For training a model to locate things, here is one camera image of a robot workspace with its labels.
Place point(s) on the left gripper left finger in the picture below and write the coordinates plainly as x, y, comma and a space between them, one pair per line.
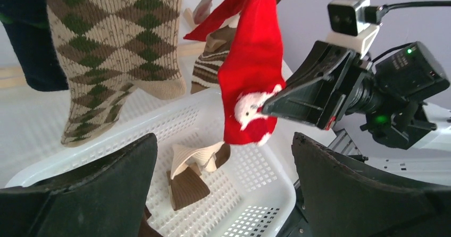
103, 198

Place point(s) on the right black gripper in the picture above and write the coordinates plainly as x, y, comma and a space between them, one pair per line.
332, 82

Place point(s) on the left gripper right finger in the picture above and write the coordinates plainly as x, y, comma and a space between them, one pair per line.
345, 197

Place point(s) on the red sock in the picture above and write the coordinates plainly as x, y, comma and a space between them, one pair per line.
252, 71

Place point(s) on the brown cream striped sock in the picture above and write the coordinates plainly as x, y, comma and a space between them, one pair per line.
186, 185

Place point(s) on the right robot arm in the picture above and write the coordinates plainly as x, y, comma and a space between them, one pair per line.
402, 83

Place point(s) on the white plastic laundry basket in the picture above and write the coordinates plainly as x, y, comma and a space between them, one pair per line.
252, 194

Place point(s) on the brown white wavy sock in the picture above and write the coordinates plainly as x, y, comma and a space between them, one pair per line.
216, 48

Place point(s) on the argyle brown sock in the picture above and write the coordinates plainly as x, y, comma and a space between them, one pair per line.
109, 48

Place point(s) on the santa pattern dark sock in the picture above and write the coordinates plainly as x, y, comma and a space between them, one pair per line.
27, 27

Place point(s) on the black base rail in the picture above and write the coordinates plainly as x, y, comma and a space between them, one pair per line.
431, 170

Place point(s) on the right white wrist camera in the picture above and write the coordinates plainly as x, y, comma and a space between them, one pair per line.
349, 27

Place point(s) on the wooden drying rack frame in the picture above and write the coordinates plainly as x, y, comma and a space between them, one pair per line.
12, 76

